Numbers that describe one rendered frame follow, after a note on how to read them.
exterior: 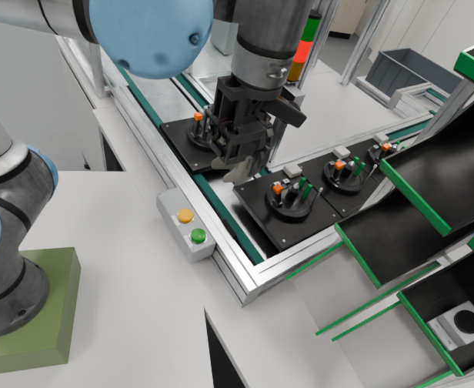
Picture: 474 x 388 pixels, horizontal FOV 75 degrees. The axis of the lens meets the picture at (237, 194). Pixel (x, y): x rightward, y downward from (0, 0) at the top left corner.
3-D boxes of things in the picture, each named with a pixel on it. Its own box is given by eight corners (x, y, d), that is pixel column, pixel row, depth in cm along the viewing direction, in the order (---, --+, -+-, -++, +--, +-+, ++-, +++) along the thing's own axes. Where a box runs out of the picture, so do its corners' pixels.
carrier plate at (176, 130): (192, 175, 94) (193, 170, 92) (158, 128, 105) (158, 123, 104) (255, 156, 106) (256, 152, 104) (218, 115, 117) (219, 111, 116)
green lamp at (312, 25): (302, 42, 72) (310, 20, 68) (288, 33, 74) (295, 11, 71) (317, 41, 74) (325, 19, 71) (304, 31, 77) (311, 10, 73)
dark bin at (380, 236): (377, 290, 52) (386, 277, 46) (333, 228, 59) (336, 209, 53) (518, 217, 54) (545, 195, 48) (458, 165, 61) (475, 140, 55)
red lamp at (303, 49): (295, 63, 76) (302, 43, 72) (282, 53, 78) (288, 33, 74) (309, 61, 78) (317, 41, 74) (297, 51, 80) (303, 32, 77)
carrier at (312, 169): (341, 221, 94) (361, 194, 85) (291, 169, 105) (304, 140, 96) (386, 197, 106) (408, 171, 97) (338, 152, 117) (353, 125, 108)
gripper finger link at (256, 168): (237, 165, 53) (248, 123, 47) (245, 162, 54) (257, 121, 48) (252, 183, 51) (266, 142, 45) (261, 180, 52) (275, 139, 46)
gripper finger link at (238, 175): (212, 191, 55) (221, 152, 48) (239, 182, 58) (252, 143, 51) (221, 203, 53) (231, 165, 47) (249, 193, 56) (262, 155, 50)
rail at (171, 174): (241, 308, 79) (251, 290, 71) (115, 110, 121) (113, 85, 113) (258, 298, 82) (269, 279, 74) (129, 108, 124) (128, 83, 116)
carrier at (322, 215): (280, 253, 82) (296, 225, 73) (231, 190, 93) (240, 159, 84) (340, 222, 94) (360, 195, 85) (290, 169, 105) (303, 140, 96)
